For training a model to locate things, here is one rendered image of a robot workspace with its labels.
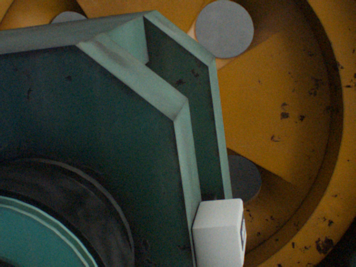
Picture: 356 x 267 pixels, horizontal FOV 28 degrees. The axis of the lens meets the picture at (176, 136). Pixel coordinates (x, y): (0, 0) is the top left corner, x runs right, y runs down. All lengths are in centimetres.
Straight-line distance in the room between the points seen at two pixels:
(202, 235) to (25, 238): 17
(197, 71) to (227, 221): 29
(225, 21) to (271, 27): 296
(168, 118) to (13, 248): 16
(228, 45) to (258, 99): 296
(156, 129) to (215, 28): 351
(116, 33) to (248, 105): 46
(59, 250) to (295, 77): 70
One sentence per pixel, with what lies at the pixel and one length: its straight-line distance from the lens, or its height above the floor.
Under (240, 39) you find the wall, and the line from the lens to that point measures 407.
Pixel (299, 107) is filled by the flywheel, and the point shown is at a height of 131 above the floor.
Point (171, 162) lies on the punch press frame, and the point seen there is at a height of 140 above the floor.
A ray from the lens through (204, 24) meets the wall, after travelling 407.
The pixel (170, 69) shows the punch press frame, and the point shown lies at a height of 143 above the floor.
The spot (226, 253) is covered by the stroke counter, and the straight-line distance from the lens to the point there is 60.
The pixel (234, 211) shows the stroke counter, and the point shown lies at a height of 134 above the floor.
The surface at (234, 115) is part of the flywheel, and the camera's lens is 113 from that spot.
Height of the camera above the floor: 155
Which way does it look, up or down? 13 degrees down
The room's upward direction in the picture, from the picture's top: 8 degrees counter-clockwise
